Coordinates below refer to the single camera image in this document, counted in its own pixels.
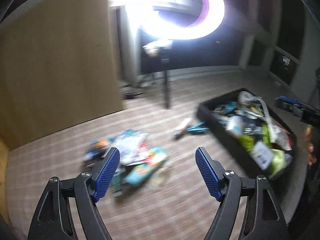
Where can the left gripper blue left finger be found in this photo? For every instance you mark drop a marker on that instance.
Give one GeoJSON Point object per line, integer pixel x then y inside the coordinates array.
{"type": "Point", "coordinates": [102, 174]}

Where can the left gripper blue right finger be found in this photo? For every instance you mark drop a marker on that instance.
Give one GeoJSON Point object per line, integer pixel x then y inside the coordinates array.
{"type": "Point", "coordinates": [211, 172]}

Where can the small pink cosmetic bottle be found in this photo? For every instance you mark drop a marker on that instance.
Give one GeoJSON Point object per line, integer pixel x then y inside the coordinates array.
{"type": "Point", "coordinates": [182, 128]}

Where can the cartoon dragon keychain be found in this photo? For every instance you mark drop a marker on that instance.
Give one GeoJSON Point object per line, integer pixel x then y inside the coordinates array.
{"type": "Point", "coordinates": [99, 145]}

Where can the person right hand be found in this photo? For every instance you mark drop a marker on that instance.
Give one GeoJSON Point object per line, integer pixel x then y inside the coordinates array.
{"type": "Point", "coordinates": [312, 136]}

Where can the white printed blister card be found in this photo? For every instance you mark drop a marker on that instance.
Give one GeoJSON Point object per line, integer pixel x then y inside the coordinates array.
{"type": "Point", "coordinates": [128, 143]}

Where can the teal clothes peg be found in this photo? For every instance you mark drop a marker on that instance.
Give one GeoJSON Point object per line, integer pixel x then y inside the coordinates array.
{"type": "Point", "coordinates": [199, 128]}

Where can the teal fruit print tube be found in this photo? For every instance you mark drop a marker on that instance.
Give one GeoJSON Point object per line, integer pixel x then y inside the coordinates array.
{"type": "Point", "coordinates": [140, 173]}

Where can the black storage tray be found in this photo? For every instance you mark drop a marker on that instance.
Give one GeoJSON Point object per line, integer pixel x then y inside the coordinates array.
{"type": "Point", "coordinates": [254, 135]}

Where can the white tape roll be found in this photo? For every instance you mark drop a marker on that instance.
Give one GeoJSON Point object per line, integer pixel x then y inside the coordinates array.
{"type": "Point", "coordinates": [245, 98]}

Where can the large brown cardboard panel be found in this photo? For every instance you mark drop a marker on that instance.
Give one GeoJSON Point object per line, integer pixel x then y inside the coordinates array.
{"type": "Point", "coordinates": [59, 65]}

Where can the black tripod stand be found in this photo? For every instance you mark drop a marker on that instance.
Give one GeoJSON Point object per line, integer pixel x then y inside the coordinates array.
{"type": "Point", "coordinates": [157, 59]}

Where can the white ring light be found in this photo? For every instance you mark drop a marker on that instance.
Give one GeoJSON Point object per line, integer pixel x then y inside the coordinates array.
{"type": "Point", "coordinates": [176, 19]}

